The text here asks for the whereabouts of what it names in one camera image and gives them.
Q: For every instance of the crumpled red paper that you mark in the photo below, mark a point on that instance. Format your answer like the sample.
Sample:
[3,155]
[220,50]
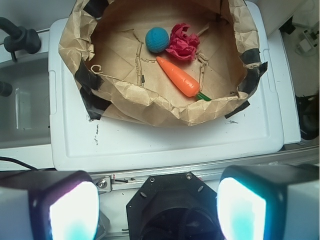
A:
[181,45]

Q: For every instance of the black octagonal mount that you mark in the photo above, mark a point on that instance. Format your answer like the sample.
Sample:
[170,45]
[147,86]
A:
[174,207]

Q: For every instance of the brown paper bag basket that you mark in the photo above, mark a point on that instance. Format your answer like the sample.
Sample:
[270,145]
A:
[103,45]

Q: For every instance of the aluminium frame rail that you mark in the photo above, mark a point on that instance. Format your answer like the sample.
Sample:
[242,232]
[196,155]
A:
[209,171]

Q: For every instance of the clear plastic bin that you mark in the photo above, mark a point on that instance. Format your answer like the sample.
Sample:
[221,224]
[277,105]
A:
[25,113]

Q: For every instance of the white power strip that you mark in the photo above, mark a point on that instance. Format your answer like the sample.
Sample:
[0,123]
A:
[309,42]

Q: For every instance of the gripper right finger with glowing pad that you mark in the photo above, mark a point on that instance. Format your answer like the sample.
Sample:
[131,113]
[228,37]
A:
[269,202]

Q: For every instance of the orange plastic carrot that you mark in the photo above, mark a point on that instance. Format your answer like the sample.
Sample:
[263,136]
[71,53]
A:
[182,80]

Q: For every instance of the blue knitted ball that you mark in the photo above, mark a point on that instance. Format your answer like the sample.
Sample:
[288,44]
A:
[157,40]

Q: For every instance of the white plastic lid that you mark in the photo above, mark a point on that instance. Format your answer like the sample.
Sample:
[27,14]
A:
[107,144]

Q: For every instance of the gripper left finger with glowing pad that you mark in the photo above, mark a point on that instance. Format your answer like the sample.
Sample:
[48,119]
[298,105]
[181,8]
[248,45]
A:
[48,205]

